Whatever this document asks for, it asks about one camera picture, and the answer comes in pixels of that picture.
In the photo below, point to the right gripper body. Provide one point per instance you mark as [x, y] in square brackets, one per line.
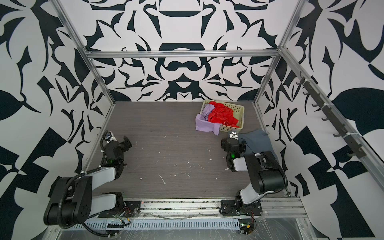
[226, 142]

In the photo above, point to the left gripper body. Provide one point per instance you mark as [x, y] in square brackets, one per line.
[123, 147]

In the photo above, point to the grey t shirt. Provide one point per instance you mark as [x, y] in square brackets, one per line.
[257, 141]

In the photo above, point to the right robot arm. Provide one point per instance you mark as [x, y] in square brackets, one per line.
[265, 173]

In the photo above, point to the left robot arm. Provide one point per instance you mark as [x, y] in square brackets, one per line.
[73, 202]

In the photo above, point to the red t shirt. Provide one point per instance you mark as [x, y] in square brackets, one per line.
[222, 114]

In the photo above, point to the lilac t shirt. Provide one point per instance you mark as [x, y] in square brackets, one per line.
[202, 123]

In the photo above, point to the pale green plastic basket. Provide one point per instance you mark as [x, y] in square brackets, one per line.
[239, 114]

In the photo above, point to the small electronics board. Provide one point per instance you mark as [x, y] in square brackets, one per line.
[247, 226]

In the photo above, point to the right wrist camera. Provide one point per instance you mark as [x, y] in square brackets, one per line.
[234, 134]

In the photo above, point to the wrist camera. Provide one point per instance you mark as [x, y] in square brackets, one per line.
[234, 134]
[109, 136]

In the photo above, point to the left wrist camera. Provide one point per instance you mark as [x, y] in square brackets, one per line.
[109, 136]

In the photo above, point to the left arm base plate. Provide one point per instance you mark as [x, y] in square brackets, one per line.
[130, 209]

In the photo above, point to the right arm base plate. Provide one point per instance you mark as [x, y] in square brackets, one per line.
[232, 208]

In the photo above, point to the white slotted cable duct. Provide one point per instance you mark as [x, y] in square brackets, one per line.
[174, 224]

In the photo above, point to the aluminium frame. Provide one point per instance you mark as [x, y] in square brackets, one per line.
[159, 60]

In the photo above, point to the black coat hook rail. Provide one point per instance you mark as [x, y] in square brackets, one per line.
[333, 115]

